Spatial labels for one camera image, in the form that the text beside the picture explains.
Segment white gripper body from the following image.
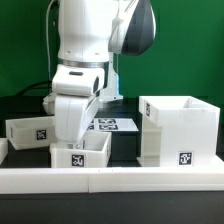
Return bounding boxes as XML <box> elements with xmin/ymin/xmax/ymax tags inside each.
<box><xmin>55</xmin><ymin>95</ymin><xmax>99</xmax><ymax>144</ymax></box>

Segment white front drawer box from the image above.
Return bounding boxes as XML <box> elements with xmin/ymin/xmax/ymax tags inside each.
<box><xmin>50</xmin><ymin>130</ymin><xmax>112</xmax><ymax>168</ymax></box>

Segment white drawer box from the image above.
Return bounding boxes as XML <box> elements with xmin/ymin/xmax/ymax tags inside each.
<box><xmin>50</xmin><ymin>130</ymin><xmax>112</xmax><ymax>168</ymax></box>
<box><xmin>6</xmin><ymin>116</ymin><xmax>57</xmax><ymax>150</ymax></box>

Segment white drawer cabinet frame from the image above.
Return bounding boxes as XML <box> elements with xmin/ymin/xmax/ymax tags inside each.
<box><xmin>137</xmin><ymin>96</ymin><xmax>220</xmax><ymax>167</ymax></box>

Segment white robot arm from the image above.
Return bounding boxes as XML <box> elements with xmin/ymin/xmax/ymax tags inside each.
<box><xmin>44</xmin><ymin>0</ymin><xmax>156</xmax><ymax>144</ymax></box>

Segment white marker sheet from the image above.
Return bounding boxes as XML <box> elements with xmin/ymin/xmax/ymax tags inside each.
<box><xmin>88</xmin><ymin>118</ymin><xmax>138</xmax><ymax>132</ymax></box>

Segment white left fence piece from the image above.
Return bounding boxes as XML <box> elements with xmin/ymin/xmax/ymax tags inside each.
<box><xmin>0</xmin><ymin>138</ymin><xmax>8</xmax><ymax>165</ymax></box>

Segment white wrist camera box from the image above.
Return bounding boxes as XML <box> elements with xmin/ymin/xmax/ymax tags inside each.
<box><xmin>52</xmin><ymin>65</ymin><xmax>105</xmax><ymax>97</ymax></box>

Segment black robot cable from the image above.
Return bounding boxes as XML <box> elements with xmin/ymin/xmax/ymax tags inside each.
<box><xmin>15</xmin><ymin>81</ymin><xmax>54</xmax><ymax>98</ymax></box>

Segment white front fence rail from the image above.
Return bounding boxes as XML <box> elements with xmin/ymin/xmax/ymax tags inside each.
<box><xmin>0</xmin><ymin>166</ymin><xmax>224</xmax><ymax>194</ymax></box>

